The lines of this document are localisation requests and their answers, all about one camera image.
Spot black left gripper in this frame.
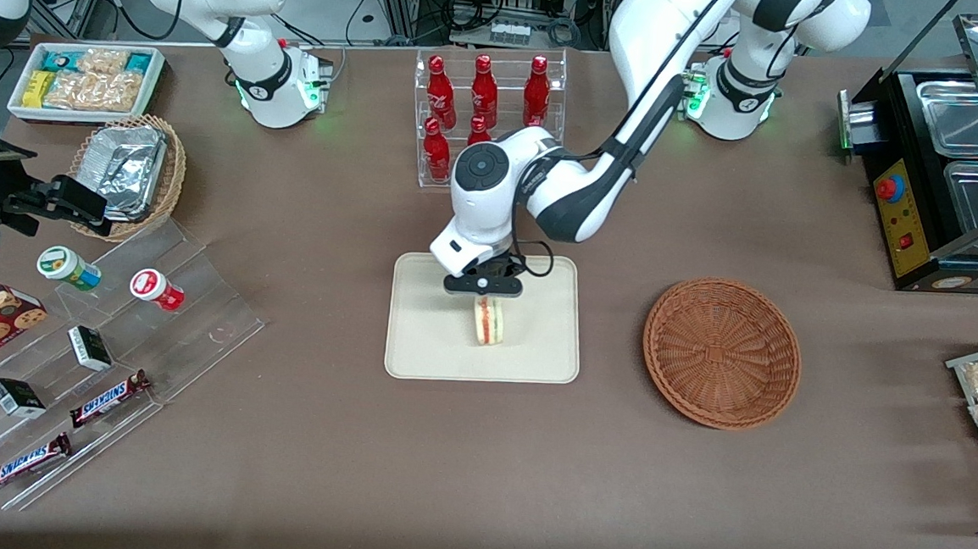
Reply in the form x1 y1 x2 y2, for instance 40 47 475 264
441 252 527 314

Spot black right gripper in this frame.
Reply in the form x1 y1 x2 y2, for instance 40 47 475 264
1 170 115 242

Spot triangular sandwich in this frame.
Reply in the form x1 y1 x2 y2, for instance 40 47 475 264
471 296 508 348

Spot aluminium foil tray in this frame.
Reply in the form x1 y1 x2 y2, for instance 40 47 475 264
76 120 169 224

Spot beige rectangular tray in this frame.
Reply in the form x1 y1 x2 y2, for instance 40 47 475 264
383 246 586 391

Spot light wicker basket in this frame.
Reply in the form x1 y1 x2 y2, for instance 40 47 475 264
65 109 191 247

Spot round brown wicker basket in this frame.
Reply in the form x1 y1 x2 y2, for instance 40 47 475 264
638 272 807 435

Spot green lidded cup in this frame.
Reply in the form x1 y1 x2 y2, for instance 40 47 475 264
36 245 104 293

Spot red lidded cup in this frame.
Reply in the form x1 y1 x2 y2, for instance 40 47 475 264
129 267 187 313

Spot clear bag of crackers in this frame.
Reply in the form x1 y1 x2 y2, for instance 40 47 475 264
44 45 145 115

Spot white rectangular snack bin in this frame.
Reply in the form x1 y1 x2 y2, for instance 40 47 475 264
6 38 168 130

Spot yellow snack pack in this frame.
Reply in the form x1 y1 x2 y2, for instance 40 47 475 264
21 69 55 110

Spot teal snack pack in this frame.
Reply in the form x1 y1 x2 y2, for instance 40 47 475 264
41 47 80 75

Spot clear acrylic bottle rack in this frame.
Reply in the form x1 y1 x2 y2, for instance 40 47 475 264
408 41 570 197

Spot small black carton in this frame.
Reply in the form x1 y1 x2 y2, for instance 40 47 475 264
65 324 116 374
0 377 49 420

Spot clear acrylic stepped display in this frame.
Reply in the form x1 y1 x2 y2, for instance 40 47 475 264
0 208 273 527

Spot Snickers chocolate bar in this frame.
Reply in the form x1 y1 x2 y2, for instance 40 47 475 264
0 428 74 498
68 364 153 434

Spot grey power strip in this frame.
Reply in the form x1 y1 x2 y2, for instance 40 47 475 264
490 20 532 46

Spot black food warmer machine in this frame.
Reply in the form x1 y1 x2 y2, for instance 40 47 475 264
825 0 978 297

